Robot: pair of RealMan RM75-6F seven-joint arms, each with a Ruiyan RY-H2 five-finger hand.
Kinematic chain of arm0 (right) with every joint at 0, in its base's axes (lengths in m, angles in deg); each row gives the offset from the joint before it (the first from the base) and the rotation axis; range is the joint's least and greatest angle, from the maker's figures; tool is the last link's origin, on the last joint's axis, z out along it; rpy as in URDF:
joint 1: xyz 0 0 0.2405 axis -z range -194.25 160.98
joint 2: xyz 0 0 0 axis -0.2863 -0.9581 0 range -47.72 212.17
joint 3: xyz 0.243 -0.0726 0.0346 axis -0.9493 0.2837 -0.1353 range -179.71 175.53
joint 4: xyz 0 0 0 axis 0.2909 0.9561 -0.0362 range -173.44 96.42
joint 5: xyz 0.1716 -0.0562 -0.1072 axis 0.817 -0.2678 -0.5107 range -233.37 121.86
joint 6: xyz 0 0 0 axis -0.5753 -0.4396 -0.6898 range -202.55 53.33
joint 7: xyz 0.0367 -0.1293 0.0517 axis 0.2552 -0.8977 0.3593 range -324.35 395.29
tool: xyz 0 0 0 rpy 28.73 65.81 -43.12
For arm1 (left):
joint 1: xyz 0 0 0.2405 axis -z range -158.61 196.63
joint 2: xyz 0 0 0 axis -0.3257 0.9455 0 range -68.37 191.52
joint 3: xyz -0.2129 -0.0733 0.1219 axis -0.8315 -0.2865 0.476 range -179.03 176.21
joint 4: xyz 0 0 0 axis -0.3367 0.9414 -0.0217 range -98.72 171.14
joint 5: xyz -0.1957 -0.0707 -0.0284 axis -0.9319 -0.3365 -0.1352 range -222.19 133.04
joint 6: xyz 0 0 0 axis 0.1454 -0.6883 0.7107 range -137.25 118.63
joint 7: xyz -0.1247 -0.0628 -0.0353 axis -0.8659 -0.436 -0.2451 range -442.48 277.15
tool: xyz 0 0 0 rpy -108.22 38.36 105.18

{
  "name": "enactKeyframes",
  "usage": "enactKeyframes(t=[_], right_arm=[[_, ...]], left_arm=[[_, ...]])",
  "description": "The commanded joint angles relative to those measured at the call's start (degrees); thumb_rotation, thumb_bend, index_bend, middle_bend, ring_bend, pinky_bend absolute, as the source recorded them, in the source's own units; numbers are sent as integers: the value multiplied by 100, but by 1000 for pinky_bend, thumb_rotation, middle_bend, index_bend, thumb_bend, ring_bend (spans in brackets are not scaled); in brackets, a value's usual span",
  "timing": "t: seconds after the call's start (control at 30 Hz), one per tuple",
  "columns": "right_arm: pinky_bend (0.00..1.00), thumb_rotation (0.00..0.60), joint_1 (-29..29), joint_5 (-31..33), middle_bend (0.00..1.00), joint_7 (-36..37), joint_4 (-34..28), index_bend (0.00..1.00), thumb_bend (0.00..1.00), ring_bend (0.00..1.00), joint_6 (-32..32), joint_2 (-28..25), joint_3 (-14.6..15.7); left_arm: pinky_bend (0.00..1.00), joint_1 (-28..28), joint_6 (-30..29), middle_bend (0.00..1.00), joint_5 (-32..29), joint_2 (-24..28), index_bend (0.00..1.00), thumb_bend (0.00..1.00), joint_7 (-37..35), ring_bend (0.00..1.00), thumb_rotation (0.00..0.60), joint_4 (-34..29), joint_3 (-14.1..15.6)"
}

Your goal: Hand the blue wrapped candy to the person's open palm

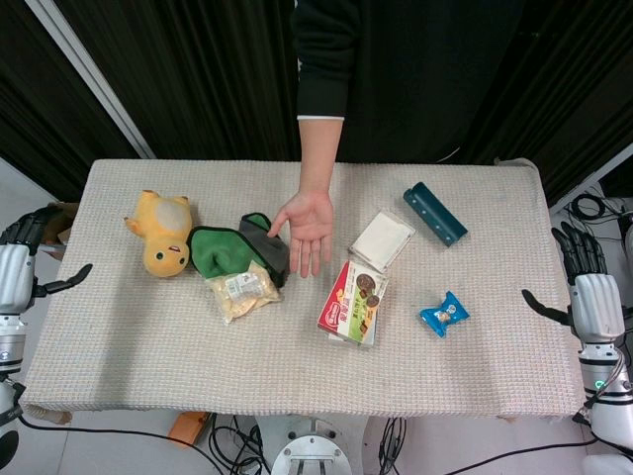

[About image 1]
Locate robot left hand black fingers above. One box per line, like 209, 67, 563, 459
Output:
0, 203, 94, 318

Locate beige woven tablecloth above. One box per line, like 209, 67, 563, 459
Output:
19, 157, 586, 423

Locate teal rectangular box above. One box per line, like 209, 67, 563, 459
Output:
401, 181, 470, 248

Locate red green biscuit box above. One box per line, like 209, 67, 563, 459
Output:
316, 259, 391, 350

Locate person's bare hand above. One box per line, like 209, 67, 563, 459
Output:
269, 189, 337, 279

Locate brown cardboard box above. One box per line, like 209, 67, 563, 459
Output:
37, 201, 80, 264

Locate small blue snack packet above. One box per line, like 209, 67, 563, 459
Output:
418, 290, 471, 339

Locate orange object under table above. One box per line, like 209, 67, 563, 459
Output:
166, 411, 213, 450

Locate white frame post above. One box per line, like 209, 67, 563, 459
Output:
27, 0, 158, 160

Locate yellow plush toy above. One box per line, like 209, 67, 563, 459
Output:
123, 189, 195, 280

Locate black curtain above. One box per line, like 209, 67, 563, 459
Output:
0, 0, 633, 209

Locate black cables on floor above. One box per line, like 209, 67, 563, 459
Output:
562, 191, 633, 225

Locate long black floor cable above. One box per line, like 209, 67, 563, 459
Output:
14, 414, 233, 475

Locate clear bag of yellow snacks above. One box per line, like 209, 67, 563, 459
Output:
204, 261, 284, 326

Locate green and grey cloth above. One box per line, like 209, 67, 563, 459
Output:
186, 212, 292, 290

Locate metal robot base column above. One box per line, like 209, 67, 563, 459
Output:
252, 414, 371, 475

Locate robot right hand black fingers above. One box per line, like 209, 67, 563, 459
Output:
521, 221, 628, 347

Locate person's bare forearm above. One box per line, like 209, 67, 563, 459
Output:
297, 115, 346, 197

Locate black cable bundle under table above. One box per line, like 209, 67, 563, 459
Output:
377, 417, 410, 475
206, 413, 272, 475

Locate person's black sweater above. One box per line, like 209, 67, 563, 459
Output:
291, 0, 526, 164

